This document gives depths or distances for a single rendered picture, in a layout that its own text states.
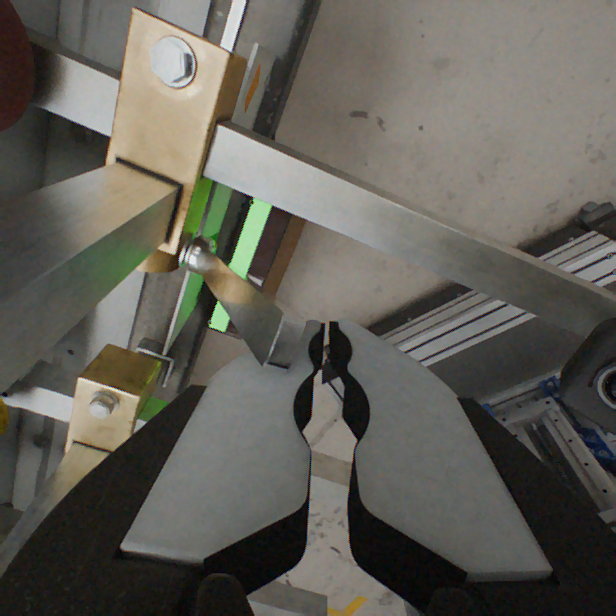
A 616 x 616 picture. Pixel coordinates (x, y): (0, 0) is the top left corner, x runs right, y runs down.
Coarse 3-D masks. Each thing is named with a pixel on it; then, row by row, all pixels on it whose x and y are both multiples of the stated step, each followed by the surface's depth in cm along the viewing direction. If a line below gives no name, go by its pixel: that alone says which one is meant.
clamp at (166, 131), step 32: (128, 32) 20; (160, 32) 20; (192, 32) 23; (128, 64) 20; (224, 64) 20; (128, 96) 21; (160, 96) 21; (192, 96) 21; (224, 96) 22; (128, 128) 22; (160, 128) 22; (192, 128) 22; (128, 160) 22; (160, 160) 22; (192, 160) 22; (192, 192) 23; (192, 224) 26; (160, 256) 26
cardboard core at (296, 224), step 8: (296, 216) 104; (288, 224) 105; (296, 224) 105; (304, 224) 107; (288, 232) 106; (296, 232) 107; (288, 240) 107; (296, 240) 109; (280, 248) 108; (288, 248) 109; (280, 256) 109; (288, 256) 110; (272, 264) 110; (280, 264) 111; (272, 272) 111; (280, 272) 112; (272, 280) 113; (280, 280) 115; (264, 288) 114; (272, 288) 114
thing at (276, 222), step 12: (276, 216) 41; (288, 216) 41; (276, 228) 41; (264, 240) 42; (276, 240) 42; (264, 252) 43; (252, 264) 43; (264, 264) 43; (252, 276) 44; (264, 276) 44; (240, 336) 48
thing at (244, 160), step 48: (48, 48) 21; (48, 96) 22; (96, 96) 22; (240, 144) 23; (288, 192) 24; (336, 192) 24; (384, 192) 26; (384, 240) 25; (432, 240) 25; (480, 240) 25; (480, 288) 26; (528, 288) 26; (576, 288) 26
